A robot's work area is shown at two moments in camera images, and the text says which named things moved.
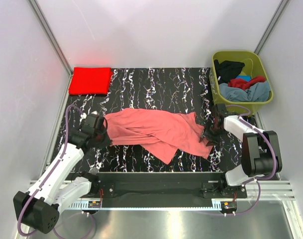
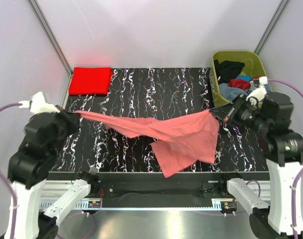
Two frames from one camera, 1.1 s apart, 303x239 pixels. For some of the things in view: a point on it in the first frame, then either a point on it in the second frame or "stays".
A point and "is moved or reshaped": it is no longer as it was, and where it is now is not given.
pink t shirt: [167, 134] is moved or reshaped
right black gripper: [206, 133] -> [224, 112]
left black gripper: [107, 142] -> [73, 118]
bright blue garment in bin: [245, 77] stays
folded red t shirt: [90, 81] stays
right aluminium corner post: [277, 15] stays
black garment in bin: [227, 70] stays
